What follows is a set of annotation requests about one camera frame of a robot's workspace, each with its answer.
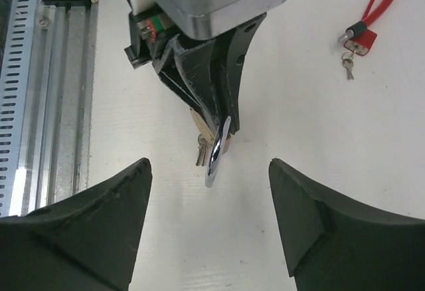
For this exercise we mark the red cable lock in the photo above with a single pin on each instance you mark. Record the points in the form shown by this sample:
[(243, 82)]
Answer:
[(358, 38)]

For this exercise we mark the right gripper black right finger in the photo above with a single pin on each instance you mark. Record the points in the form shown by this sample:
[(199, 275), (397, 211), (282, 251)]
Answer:
[(333, 242)]

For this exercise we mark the cable lock keys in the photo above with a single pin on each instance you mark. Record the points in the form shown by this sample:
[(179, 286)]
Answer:
[(348, 63)]

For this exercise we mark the large padlock keys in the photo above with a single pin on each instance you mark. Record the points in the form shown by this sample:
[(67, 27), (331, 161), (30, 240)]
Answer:
[(203, 150)]

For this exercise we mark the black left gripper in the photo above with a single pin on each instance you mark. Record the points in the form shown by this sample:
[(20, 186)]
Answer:
[(184, 64)]

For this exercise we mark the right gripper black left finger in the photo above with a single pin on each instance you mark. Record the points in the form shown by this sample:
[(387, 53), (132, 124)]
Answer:
[(88, 241)]

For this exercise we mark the aluminium mounting rail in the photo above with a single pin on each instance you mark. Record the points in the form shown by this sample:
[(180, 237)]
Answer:
[(57, 119)]

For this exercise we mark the large brass padlock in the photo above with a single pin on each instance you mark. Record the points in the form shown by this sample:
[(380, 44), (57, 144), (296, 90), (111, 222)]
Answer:
[(218, 145)]

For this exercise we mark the white slotted cable duct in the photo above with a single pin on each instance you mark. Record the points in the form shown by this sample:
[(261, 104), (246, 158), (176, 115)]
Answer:
[(14, 81)]

